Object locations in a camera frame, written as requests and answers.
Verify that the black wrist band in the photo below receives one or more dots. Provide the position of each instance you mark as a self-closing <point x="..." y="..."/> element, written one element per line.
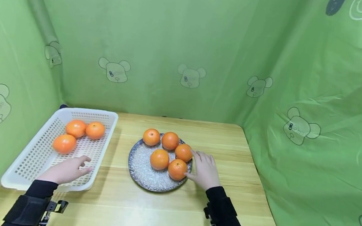
<point x="28" y="209"/>
<point x="220" y="207"/>

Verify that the person's right hand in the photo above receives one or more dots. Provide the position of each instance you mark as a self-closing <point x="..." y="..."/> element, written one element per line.
<point x="207" y="173"/>

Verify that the person's left forearm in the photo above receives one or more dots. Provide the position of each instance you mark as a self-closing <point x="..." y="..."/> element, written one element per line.
<point x="42" y="188"/>

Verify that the person's right ring finger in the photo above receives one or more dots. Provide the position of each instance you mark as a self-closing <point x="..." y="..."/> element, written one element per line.
<point x="208" y="160"/>

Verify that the person's left hand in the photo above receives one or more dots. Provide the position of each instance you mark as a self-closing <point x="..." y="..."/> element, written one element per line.
<point x="65" y="171"/>

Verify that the person's right middle finger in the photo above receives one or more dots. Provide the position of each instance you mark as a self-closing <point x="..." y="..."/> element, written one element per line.
<point x="202" y="158"/>

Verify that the white perforated plastic basket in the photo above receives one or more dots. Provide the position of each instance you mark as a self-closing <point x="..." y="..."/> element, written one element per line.
<point x="37" y="153"/>

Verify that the person's left fingers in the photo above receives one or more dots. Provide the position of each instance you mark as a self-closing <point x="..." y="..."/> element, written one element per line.
<point x="84" y="159"/>

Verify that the person's right forearm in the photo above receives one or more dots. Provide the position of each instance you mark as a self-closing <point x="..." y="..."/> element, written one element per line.
<point x="226" y="221"/>

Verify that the person's right little finger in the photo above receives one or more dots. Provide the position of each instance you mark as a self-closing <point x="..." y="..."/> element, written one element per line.
<point x="213" y="162"/>

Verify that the person's right thumb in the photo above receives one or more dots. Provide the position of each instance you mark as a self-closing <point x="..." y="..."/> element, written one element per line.
<point x="193" y="177"/>

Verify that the orange fruit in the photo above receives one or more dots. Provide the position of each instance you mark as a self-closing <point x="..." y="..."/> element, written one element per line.
<point x="177" y="169"/>
<point x="170" y="140"/>
<point x="159" y="159"/>
<point x="151" y="137"/>
<point x="64" y="144"/>
<point x="95" y="130"/>
<point x="183" y="152"/>
<point x="75" y="128"/>

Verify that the person's left thumb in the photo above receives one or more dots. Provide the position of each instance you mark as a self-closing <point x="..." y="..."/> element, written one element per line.
<point x="84" y="171"/>

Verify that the speckled dark-rimmed round plate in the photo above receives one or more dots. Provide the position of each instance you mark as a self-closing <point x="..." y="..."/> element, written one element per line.
<point x="142" y="168"/>

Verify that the person's right index finger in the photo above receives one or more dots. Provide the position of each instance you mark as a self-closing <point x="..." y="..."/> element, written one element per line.
<point x="195" y="157"/>

